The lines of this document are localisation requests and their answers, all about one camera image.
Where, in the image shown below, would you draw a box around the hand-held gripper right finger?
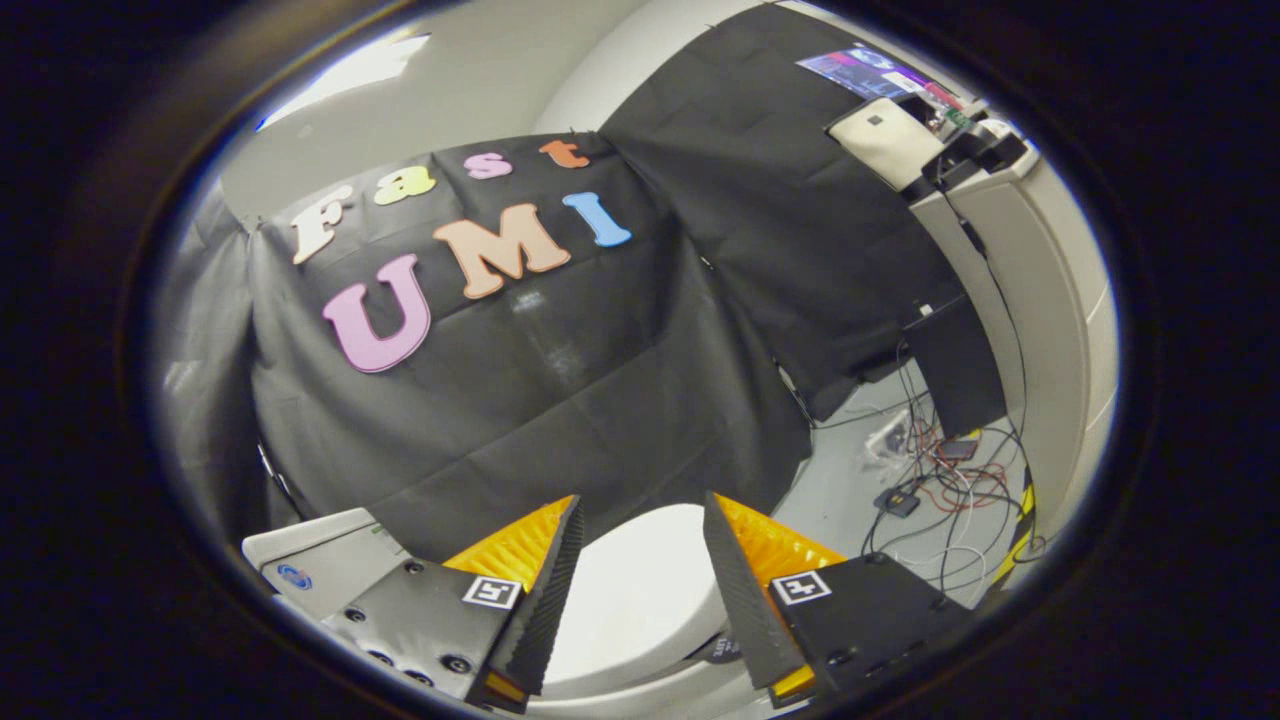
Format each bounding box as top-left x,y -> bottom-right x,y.
702,490 -> 976,709

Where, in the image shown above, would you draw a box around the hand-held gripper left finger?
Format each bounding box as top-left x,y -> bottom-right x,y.
320,494 -> 586,715

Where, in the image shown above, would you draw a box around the white toilet lid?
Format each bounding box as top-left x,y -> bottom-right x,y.
535,503 -> 729,701

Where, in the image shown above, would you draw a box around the white toilet body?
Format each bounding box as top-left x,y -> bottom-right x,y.
242,508 -> 801,720

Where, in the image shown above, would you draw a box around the white toilet tank cover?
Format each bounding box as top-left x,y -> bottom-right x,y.
242,508 -> 379,571

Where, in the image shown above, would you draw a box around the clear plastic bag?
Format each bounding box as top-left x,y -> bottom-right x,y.
862,410 -> 916,469

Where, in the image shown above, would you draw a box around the black backdrop cloth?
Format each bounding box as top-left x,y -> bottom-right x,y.
150,0 -> 966,561

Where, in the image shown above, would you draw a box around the yellow and black floor tape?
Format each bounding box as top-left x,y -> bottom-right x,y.
985,485 -> 1039,591

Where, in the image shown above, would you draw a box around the black flat panel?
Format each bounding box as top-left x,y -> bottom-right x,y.
900,293 -> 1009,441

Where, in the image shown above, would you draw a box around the white box device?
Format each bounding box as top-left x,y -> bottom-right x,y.
826,97 -> 946,193

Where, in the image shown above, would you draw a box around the black devices on cabinet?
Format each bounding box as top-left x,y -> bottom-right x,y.
920,95 -> 1031,196

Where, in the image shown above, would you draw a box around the lit monitor screen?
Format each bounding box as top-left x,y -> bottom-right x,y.
797,45 -> 946,101

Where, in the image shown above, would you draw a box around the tangle of floor cables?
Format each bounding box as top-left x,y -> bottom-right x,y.
815,340 -> 1051,601

